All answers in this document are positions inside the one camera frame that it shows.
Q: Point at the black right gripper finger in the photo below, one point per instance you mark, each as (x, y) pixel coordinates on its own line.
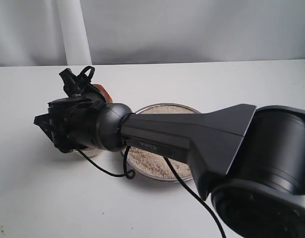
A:
(44, 123)

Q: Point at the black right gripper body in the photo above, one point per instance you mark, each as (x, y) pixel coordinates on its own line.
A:
(74, 121)

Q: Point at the brown wooden cup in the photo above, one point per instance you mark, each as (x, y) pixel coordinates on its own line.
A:
(104, 93)

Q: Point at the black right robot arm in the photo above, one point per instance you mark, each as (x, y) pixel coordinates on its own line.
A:
(249, 160)

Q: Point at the small white ceramic bowl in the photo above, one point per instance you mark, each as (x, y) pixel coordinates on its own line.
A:
(91, 152)

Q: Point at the rice in steel tray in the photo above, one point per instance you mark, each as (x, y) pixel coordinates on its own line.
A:
(152, 163)

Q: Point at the large steel round tray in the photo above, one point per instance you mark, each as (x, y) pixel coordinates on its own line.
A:
(167, 177)

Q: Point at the white backdrop curtain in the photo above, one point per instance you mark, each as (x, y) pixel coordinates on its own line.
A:
(81, 32)

